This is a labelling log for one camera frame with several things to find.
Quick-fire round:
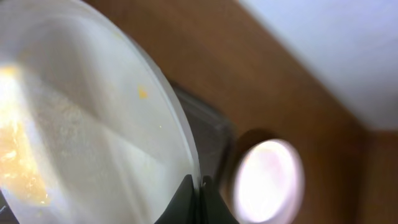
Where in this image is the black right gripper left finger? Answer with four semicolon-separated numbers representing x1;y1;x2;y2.
155;174;196;224

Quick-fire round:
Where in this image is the cream white plate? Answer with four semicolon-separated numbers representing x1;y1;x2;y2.
1;0;200;223

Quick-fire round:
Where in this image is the pink plate with yellow stain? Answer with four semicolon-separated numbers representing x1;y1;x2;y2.
232;139;305;224

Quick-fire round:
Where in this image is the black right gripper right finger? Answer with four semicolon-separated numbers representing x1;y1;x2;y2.
200;175;239;224

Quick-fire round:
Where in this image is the dark brown serving tray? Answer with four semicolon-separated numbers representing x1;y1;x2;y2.
171;82;235;187

